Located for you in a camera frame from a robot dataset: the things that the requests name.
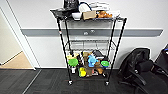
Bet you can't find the black bag with grey print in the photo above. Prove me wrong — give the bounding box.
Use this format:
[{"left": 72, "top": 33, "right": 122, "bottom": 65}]
[{"left": 63, "top": 0, "right": 80, "bottom": 11}]

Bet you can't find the brown upright carton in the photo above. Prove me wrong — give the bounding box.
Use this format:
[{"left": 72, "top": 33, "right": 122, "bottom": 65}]
[{"left": 82, "top": 51, "right": 92, "bottom": 63}]

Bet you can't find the black wire shelf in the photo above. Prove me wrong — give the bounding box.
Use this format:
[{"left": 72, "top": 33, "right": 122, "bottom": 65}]
[{"left": 54, "top": 14, "right": 128, "bottom": 86}]

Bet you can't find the black office chair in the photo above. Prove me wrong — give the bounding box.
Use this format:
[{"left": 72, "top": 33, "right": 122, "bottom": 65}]
[{"left": 117, "top": 47, "right": 168, "bottom": 94}]

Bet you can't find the orange-brown toy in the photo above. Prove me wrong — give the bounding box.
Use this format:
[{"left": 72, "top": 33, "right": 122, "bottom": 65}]
[{"left": 94, "top": 66, "right": 105, "bottom": 76}]

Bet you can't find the white door frame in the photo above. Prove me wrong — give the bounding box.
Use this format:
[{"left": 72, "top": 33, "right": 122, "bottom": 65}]
[{"left": 0, "top": 0, "right": 41, "bottom": 70}]

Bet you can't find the white bowl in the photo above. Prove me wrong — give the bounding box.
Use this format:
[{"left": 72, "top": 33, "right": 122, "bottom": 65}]
[{"left": 71, "top": 12, "right": 83, "bottom": 21}]

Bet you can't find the orange plush toy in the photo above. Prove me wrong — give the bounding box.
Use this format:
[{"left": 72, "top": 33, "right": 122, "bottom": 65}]
[{"left": 96, "top": 10, "right": 113, "bottom": 19}]

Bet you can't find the bright green toy bowl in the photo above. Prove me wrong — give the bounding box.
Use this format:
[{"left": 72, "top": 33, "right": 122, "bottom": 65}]
[{"left": 67, "top": 58, "right": 80, "bottom": 68}]

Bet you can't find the black flat box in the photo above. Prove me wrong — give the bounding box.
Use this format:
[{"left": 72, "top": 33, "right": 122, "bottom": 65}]
[{"left": 91, "top": 49, "right": 106, "bottom": 61}]

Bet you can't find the white long box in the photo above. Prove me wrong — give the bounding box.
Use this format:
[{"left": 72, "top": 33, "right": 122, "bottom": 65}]
[{"left": 109, "top": 9, "right": 122, "bottom": 18}]

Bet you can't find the white bottle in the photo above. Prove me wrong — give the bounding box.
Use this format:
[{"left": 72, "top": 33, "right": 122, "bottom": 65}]
[{"left": 70, "top": 65, "right": 77, "bottom": 74}]

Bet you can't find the tan cardboard box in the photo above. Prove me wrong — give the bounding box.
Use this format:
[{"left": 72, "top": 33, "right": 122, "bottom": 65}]
[{"left": 82, "top": 10, "right": 98, "bottom": 20}]

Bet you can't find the black striped package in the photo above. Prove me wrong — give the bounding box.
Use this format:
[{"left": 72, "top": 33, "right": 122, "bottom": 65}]
[{"left": 75, "top": 51, "right": 84, "bottom": 66}]

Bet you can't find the yellow-green box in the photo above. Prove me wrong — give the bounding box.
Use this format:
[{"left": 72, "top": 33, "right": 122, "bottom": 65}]
[{"left": 78, "top": 66, "right": 87, "bottom": 78}]

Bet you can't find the green bowl blue rim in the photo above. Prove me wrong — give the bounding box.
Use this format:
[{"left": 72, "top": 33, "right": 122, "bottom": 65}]
[{"left": 100, "top": 59, "right": 111, "bottom": 69}]

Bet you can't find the blue plush toy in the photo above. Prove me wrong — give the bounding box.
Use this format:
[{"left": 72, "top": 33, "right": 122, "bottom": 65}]
[{"left": 87, "top": 54, "right": 99, "bottom": 68}]

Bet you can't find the brown printed carton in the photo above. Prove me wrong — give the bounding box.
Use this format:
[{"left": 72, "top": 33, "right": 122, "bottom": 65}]
[{"left": 85, "top": 64, "right": 98, "bottom": 77}]

